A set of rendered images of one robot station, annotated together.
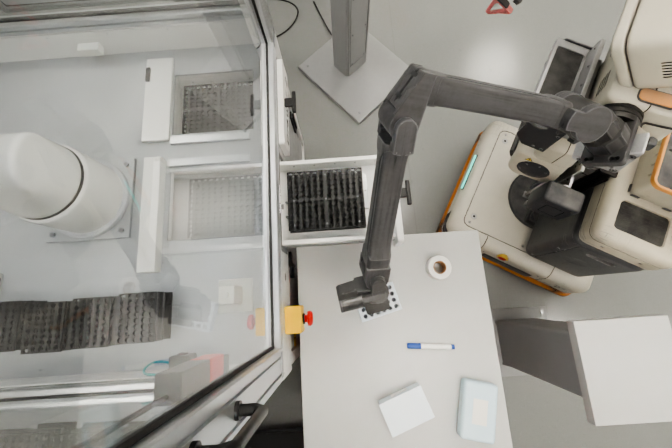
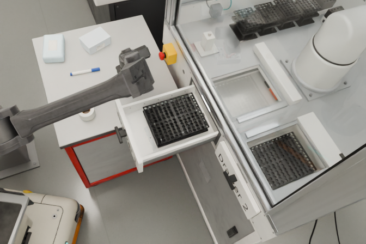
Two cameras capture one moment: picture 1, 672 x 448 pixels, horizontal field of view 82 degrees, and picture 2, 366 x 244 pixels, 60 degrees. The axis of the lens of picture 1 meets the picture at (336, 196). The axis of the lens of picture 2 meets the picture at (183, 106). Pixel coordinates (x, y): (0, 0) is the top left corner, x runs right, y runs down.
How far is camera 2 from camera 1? 0.86 m
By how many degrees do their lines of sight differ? 44
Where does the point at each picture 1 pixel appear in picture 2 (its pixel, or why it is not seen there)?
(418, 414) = (87, 36)
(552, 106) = (26, 113)
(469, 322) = (61, 89)
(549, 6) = not seen: outside the picture
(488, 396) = (48, 52)
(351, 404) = (125, 38)
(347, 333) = not seen: hidden behind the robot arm
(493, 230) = (36, 208)
